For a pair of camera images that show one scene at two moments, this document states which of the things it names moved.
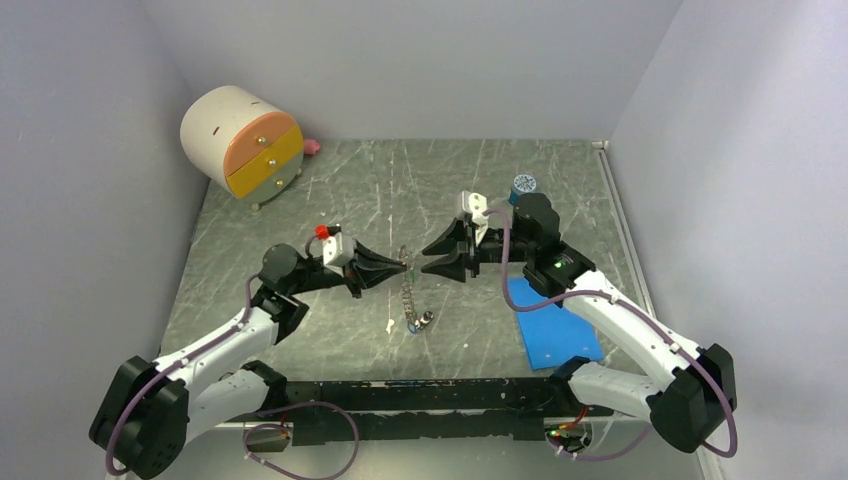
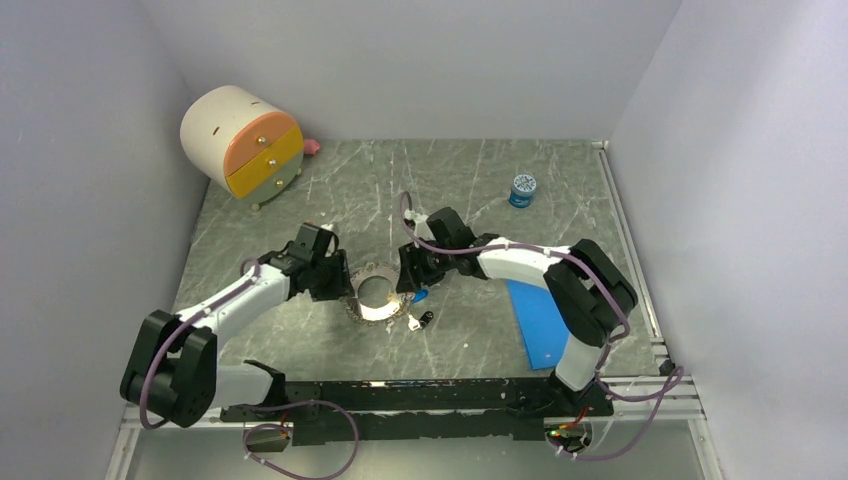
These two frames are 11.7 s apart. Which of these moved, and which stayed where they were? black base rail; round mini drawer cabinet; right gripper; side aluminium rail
Moved: right gripper
Stayed: black base rail; round mini drawer cabinet; side aluminium rail
